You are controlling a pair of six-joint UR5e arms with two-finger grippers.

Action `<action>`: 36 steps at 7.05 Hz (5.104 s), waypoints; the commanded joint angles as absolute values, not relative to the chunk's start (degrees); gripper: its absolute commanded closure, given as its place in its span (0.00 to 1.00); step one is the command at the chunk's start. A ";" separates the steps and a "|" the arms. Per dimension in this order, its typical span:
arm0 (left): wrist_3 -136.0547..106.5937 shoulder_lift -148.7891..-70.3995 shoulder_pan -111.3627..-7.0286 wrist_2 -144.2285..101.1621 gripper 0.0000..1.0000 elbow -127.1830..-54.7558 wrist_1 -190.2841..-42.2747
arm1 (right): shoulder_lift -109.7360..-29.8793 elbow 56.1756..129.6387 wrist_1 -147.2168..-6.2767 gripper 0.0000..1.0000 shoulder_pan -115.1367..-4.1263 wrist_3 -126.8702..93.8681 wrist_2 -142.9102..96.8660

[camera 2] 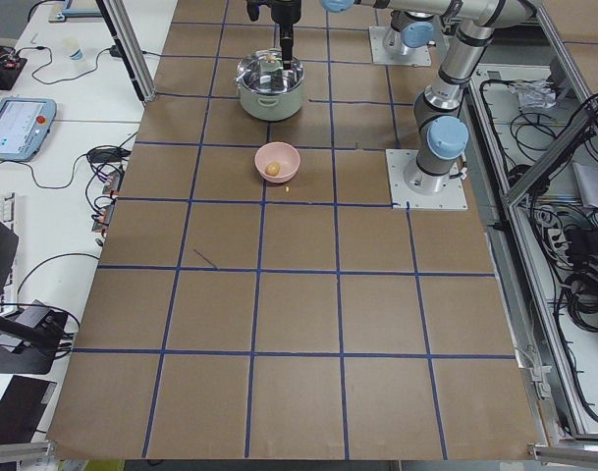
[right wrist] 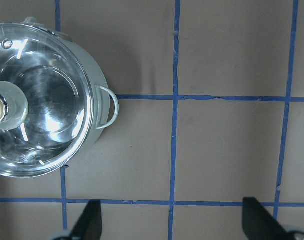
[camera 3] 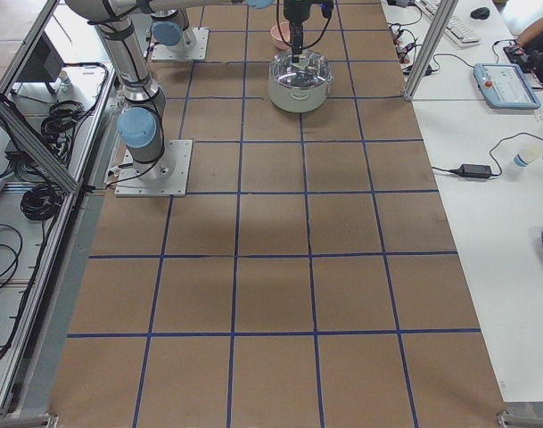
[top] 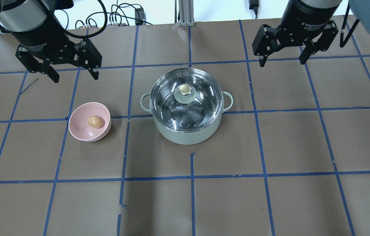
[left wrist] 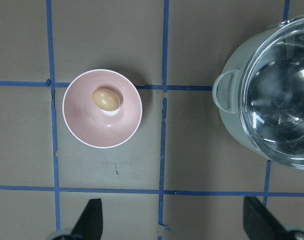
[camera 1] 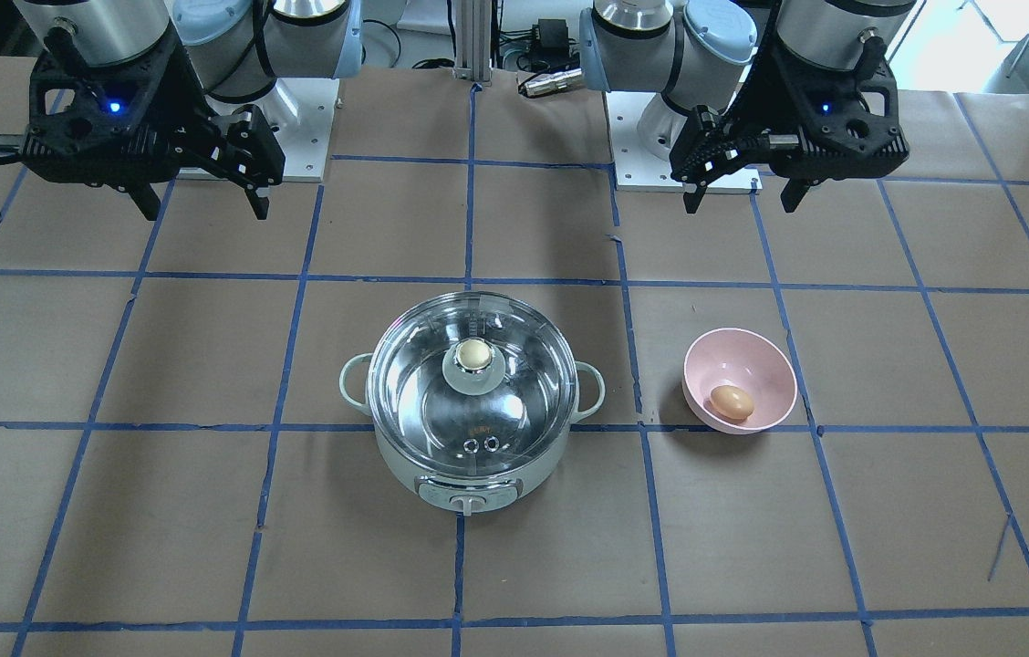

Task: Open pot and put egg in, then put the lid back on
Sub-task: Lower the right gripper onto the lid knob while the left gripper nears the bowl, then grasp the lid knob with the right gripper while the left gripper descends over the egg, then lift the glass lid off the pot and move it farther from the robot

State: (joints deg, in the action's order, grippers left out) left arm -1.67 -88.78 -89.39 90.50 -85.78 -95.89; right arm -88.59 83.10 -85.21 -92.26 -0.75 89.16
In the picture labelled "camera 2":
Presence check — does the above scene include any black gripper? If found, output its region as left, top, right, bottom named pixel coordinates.
left=246, top=0, right=301, bottom=69

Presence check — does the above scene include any glass pot lid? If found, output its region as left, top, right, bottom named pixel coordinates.
left=236, top=48, right=304, bottom=95

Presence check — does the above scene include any brown egg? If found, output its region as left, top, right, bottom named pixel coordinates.
left=265, top=162, right=281, bottom=177

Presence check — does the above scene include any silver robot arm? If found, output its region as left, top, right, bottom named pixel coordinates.
left=363, top=0, right=541, bottom=195
left=246, top=0, right=435, bottom=70

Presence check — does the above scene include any pale green steel pot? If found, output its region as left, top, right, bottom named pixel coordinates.
left=236, top=48, right=304, bottom=122

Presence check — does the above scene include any pink bowl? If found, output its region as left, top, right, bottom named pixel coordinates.
left=254, top=142, right=301, bottom=183

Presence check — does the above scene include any white paper cup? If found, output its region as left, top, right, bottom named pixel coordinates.
left=62, top=36, right=84, bottom=64

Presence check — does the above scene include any black power adapter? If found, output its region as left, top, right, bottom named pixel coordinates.
left=86, top=146, right=123, bottom=164

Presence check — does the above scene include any teach pendant tablet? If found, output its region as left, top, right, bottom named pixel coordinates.
left=0, top=97, right=57, bottom=162

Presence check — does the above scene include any white keyboard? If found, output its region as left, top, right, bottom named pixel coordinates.
left=0, top=192, right=19, bottom=314

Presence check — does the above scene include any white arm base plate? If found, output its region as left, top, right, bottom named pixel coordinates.
left=369, top=22, right=434, bottom=67
left=386, top=149, right=468, bottom=211

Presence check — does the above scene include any aluminium frame post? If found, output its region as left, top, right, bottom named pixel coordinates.
left=96, top=0, right=156, bottom=104

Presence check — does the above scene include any aluminium side frame rail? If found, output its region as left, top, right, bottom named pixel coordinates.
left=468, top=1, right=598, bottom=449

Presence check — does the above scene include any black cable bundle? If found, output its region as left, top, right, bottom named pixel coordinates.
left=527, top=205, right=598, bottom=335

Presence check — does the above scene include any black camera stand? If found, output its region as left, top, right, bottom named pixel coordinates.
left=0, top=303, right=69, bottom=375

